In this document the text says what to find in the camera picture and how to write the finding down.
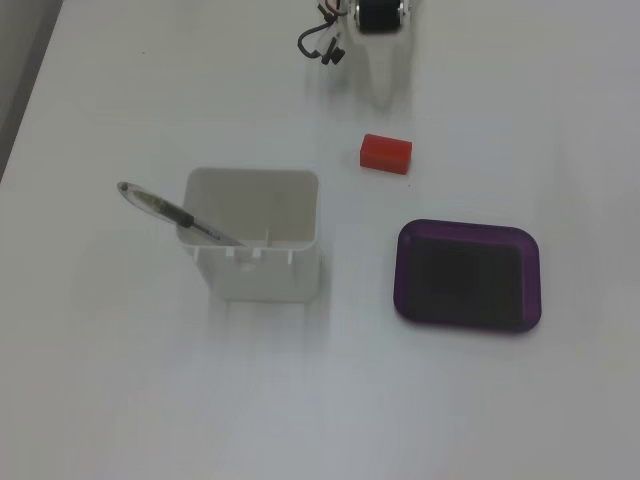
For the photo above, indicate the purple metal tray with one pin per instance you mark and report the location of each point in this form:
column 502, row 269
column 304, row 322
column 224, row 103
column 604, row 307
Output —
column 467, row 275

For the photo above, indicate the pen with black grip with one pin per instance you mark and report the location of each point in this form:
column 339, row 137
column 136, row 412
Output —
column 170, row 209

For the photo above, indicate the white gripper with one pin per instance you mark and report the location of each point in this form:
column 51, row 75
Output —
column 382, row 55

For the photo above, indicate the small black gripper camera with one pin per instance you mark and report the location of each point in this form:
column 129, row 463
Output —
column 334, row 54

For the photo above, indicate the white plastic box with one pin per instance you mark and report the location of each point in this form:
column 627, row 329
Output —
column 260, row 265

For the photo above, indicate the red cube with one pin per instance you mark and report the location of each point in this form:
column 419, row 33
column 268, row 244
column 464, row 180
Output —
column 385, row 154

